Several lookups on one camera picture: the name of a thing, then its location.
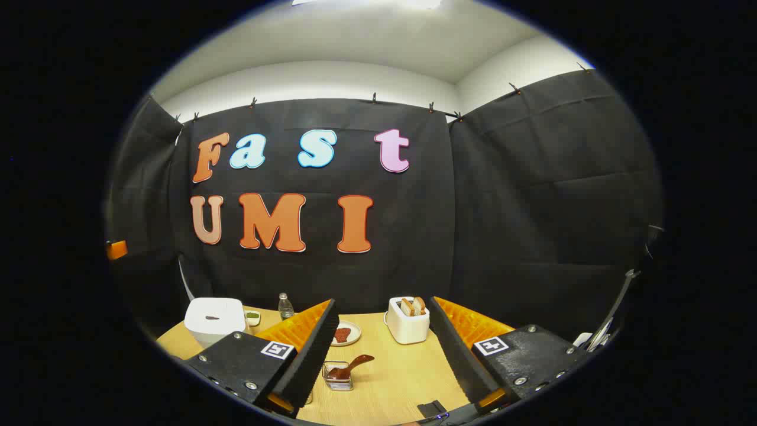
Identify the white round plate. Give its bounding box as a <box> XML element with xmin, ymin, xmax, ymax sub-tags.
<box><xmin>330</xmin><ymin>320</ymin><xmax>362</xmax><ymax>347</ymax></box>

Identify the row of black cloth clips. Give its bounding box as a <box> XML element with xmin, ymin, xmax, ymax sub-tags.
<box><xmin>174</xmin><ymin>62</ymin><xmax>592</xmax><ymax>125</ymax></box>

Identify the white rice cooker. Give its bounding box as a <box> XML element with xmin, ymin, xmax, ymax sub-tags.
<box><xmin>185</xmin><ymin>298</ymin><xmax>247</xmax><ymax>348</ymax></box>

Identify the white toaster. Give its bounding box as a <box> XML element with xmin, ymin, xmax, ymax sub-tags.
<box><xmin>384</xmin><ymin>296</ymin><xmax>431</xmax><ymax>345</ymax></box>

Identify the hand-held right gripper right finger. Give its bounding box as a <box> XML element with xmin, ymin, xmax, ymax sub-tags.
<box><xmin>427</xmin><ymin>296</ymin><xmax>592</xmax><ymax>418</ymax></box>

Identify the metal wire chopstick holder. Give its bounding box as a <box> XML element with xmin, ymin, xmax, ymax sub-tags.
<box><xmin>322</xmin><ymin>361</ymin><xmax>355</xmax><ymax>392</ymax></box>

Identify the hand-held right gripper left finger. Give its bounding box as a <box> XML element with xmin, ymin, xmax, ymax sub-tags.
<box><xmin>180</xmin><ymin>299</ymin><xmax>339</xmax><ymax>418</ymax></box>

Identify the black backdrop cloth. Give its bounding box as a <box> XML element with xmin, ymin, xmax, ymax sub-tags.
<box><xmin>105</xmin><ymin>70</ymin><xmax>664</xmax><ymax>344</ymax></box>

